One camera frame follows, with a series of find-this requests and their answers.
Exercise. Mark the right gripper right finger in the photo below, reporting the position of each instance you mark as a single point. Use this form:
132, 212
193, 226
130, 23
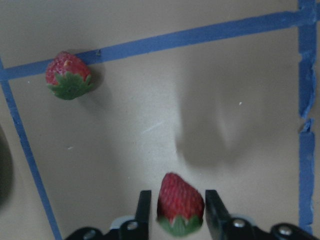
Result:
221, 224

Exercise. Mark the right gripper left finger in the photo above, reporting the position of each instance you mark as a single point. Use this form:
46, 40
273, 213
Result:
138, 227

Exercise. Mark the paired red strawberry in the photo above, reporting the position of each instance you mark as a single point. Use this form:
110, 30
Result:
68, 77
180, 207

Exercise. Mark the light green plate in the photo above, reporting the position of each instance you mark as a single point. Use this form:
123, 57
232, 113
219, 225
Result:
6, 169

